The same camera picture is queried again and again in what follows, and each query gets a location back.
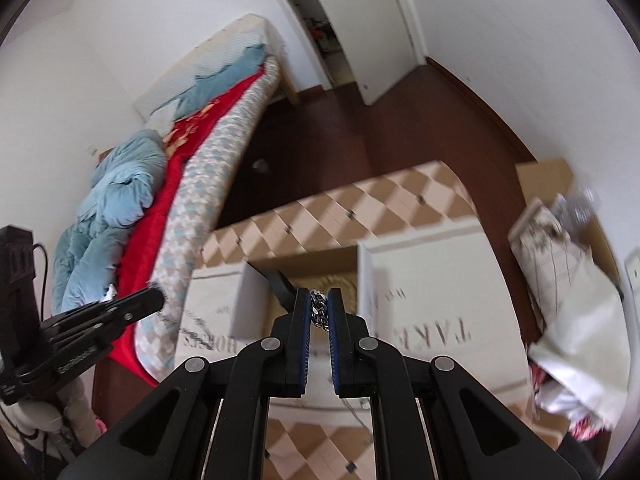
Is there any teal cloth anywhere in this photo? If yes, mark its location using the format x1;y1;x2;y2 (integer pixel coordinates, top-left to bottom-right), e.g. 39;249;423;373
152;42;267;117

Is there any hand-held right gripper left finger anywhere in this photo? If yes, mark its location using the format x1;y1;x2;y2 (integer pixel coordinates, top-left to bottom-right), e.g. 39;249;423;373
57;287;313;480

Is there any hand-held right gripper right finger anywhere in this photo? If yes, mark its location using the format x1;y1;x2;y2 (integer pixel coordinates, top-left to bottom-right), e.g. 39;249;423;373
327;287;596;480

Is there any red patterned cloth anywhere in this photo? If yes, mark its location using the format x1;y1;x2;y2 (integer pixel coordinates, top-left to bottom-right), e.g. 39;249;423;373
529;364;603;442

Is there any white printed storage box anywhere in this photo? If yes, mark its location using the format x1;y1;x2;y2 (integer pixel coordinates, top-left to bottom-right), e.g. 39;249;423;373
175;217;532;411

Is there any white door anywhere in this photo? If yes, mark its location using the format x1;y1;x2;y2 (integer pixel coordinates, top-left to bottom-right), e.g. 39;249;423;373
295;0;422;107

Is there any white headboard mattress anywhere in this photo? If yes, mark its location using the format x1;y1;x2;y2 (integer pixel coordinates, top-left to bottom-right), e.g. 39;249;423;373
132;14;277;122

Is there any silver chain bracelet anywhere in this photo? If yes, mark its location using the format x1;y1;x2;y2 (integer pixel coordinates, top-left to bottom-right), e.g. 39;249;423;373
310;289;332;332

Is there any brown cardboard box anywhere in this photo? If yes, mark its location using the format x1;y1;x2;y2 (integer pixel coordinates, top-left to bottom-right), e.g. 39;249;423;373
514;157;626;441

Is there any red blanket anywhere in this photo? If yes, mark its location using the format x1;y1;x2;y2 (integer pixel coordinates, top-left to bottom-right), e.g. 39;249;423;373
107;71;266;376

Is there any white pillow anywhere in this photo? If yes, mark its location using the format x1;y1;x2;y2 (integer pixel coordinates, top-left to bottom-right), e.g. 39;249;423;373
144;106;177;132

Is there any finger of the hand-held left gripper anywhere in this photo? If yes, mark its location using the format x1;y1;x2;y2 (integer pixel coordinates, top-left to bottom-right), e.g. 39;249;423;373
40;285;166;347

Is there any patterned bed mattress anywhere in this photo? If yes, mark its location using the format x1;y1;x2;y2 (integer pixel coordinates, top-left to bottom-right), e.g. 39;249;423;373
134;55;281;389

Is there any checkered cardboard box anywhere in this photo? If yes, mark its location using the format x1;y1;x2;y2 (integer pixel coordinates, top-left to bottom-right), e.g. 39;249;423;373
200;160;482;480

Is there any white and pink cloth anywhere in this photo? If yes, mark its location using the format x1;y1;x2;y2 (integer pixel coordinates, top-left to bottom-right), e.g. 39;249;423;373
0;377;109;463

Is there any light blue quilt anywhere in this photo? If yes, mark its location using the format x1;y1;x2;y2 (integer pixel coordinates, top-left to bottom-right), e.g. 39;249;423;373
52;129;168;314

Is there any white printed paper bag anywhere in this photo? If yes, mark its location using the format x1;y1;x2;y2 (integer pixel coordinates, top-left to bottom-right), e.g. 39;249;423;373
507;199;632;428

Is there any black cable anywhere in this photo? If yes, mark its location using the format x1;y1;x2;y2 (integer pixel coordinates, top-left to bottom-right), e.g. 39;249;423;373
32;243;53;306

